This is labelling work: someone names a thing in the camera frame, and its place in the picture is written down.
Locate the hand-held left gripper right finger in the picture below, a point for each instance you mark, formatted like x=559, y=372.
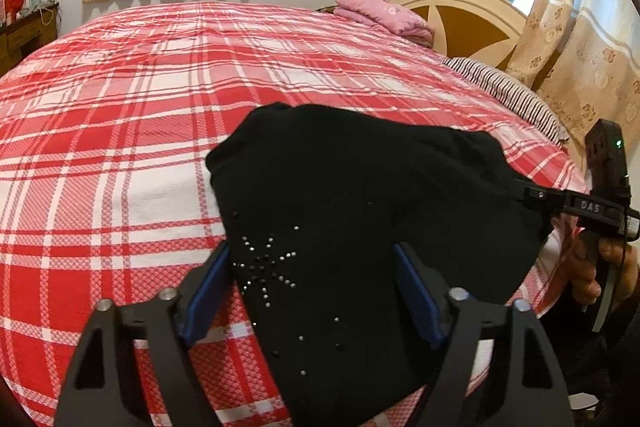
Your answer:
x=420, y=297

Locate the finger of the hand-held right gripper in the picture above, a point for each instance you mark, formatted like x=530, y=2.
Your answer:
x=542, y=198

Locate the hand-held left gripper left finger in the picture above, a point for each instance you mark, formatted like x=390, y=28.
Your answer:
x=210, y=297

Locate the black pants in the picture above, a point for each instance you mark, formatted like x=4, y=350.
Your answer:
x=350, y=187

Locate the person's right hand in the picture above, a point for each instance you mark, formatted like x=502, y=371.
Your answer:
x=582, y=272

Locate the striped pillow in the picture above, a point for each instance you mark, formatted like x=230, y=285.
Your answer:
x=510, y=94

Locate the red plaid bed sheet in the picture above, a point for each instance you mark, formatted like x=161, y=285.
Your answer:
x=125, y=132

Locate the cream and brown headboard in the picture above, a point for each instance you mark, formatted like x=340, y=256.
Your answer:
x=465, y=27

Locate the pink folded blanket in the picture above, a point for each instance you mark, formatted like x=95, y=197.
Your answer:
x=385, y=14

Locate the wooden desk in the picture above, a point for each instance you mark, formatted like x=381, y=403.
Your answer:
x=25, y=34

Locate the red packages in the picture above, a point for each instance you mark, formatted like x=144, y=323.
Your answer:
x=12, y=2

